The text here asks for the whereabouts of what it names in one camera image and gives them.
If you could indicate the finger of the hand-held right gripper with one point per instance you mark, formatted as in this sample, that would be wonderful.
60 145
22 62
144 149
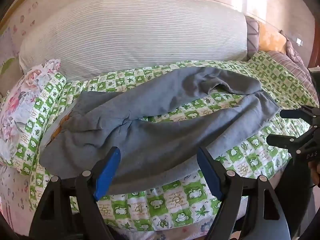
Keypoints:
282 140
295 113

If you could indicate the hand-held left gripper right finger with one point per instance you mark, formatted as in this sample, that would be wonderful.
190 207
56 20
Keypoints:
210 176

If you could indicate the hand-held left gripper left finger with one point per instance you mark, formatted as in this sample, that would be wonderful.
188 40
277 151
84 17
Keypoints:
107 173

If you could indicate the grey pants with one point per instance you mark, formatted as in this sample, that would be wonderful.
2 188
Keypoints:
150 135

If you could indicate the person's right forearm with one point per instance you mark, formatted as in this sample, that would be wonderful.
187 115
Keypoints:
300 195

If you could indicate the person's right hand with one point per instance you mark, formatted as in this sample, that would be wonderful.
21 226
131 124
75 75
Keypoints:
315 171

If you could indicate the green patterned quilt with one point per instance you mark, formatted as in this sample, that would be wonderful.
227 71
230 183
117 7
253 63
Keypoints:
175 205

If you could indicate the plaid blanket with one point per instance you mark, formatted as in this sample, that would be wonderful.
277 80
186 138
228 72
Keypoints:
290 65

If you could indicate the purple geometric pillow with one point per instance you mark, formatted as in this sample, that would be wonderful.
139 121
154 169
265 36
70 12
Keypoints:
295 52
252 37

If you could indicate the pink printed bed sheet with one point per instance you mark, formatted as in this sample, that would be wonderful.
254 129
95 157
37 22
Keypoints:
15 192

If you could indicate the pink floral pillow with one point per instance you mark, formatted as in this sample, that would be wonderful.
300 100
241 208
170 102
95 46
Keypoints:
17 105

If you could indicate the white striped duvet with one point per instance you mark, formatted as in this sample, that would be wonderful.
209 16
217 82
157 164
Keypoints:
125 35

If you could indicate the pale printed cloth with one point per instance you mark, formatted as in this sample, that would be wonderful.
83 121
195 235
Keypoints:
20 30

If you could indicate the white wall socket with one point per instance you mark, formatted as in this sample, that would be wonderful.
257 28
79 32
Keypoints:
299 41

